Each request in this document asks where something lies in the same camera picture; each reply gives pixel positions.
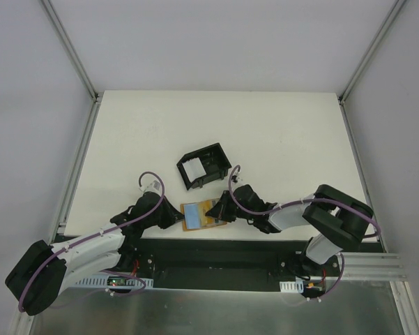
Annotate yellow leather card holder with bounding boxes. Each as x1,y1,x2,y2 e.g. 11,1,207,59
180,198,228,232

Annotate black plastic card box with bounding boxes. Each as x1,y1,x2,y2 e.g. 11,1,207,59
176,143,231,191

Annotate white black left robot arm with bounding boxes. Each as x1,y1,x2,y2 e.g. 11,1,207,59
5,191,184,315

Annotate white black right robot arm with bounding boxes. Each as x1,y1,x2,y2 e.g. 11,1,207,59
206,184,373,278

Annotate white cards in box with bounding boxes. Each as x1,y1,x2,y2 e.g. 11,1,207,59
182,158,206,182

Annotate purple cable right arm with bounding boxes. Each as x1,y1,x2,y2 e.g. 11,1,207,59
228,165,382,304

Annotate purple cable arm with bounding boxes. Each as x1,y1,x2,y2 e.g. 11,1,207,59
17,171,166,313
228,165,382,304

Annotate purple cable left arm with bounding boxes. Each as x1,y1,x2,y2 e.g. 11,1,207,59
17,171,166,313

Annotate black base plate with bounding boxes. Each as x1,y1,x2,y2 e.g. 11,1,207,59
110,239,340,292

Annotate white cable duct left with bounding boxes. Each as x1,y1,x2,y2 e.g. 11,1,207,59
73,273,153,290

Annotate white cable duct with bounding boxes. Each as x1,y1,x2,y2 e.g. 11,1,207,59
279,279,304,294
73,273,153,290

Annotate white cable duct right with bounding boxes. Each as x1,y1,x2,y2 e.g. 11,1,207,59
279,279,304,294

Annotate aluminium frame rail left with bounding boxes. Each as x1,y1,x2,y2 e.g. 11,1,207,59
38,0,104,245

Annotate aluminium frame rail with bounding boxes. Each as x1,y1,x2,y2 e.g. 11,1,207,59
340,1,417,251
38,0,104,245

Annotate aluminium front cross rail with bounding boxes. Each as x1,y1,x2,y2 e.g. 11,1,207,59
34,244,409,283

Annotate aluminium frame rail right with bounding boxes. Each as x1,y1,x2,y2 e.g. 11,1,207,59
340,1,417,251

